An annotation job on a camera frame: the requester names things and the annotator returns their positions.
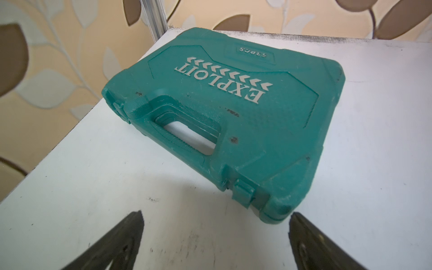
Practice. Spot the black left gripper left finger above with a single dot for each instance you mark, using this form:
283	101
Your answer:
116	250

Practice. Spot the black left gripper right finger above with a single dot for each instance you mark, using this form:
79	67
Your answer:
313	250

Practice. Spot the green plastic tool case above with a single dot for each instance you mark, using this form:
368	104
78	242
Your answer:
250	118

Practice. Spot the aluminium frame post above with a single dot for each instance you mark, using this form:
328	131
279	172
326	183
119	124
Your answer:
155	18

